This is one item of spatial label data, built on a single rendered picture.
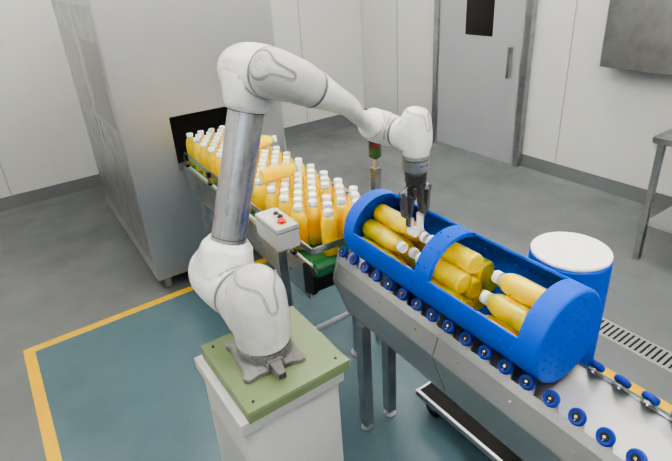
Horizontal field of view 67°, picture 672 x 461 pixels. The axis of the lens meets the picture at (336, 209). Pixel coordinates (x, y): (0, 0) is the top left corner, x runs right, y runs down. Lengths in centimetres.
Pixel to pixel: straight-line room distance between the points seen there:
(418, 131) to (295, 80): 53
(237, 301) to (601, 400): 101
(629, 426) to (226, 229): 117
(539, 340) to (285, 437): 73
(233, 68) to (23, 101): 448
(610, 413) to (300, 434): 83
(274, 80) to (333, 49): 570
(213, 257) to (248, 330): 24
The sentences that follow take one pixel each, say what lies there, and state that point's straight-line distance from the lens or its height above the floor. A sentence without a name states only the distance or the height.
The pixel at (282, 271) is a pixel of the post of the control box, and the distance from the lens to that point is 222.
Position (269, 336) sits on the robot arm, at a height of 116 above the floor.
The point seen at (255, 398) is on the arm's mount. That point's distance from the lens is 142.
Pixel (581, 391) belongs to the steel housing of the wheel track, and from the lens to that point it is 165.
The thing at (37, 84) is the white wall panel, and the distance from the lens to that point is 574.
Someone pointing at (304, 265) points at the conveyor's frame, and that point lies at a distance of 217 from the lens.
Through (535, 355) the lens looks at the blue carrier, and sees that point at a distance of 145.
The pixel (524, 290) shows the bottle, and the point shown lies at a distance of 153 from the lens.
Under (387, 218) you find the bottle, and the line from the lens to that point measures 189.
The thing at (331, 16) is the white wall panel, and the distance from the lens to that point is 688.
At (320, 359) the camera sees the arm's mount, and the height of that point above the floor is 104.
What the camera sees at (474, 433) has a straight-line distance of 251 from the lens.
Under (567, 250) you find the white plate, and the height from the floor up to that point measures 104.
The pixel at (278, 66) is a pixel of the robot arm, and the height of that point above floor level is 182.
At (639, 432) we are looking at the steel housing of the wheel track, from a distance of 159.
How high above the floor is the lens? 203
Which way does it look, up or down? 26 degrees down
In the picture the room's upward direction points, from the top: 4 degrees counter-clockwise
